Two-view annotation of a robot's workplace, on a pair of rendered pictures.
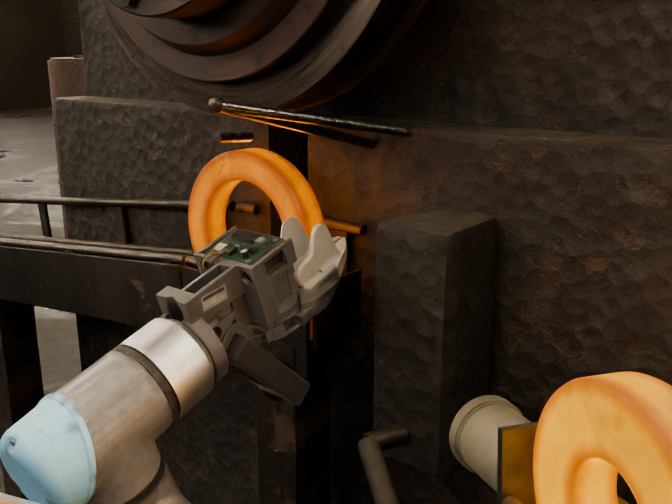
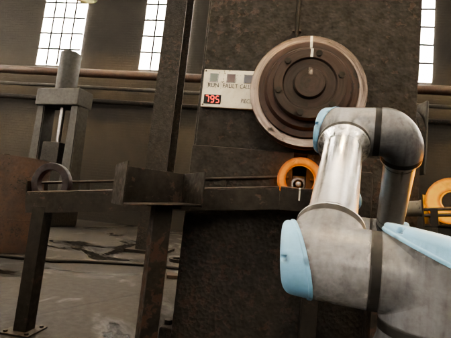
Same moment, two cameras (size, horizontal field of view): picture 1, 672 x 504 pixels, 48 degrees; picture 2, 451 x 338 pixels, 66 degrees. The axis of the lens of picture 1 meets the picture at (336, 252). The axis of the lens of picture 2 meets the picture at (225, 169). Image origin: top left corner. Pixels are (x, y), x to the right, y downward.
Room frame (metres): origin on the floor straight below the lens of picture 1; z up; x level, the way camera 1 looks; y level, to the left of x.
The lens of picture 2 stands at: (-0.26, 1.08, 0.61)
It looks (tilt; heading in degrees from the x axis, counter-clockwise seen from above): 6 degrees up; 330
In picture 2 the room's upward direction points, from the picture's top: 6 degrees clockwise
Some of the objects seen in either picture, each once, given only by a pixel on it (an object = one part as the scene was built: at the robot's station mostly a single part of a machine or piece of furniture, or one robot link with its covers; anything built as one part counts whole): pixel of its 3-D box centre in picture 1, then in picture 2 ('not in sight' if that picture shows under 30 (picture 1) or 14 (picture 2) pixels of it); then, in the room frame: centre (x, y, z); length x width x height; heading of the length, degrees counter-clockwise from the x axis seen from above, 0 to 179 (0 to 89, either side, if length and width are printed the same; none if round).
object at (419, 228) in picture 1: (435, 337); (358, 202); (0.67, -0.10, 0.68); 0.11 x 0.08 x 0.24; 141
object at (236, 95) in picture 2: not in sight; (230, 89); (1.11, 0.29, 1.15); 0.26 x 0.02 x 0.18; 51
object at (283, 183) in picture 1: (253, 231); (299, 180); (0.81, 0.09, 0.75); 0.18 x 0.03 x 0.18; 52
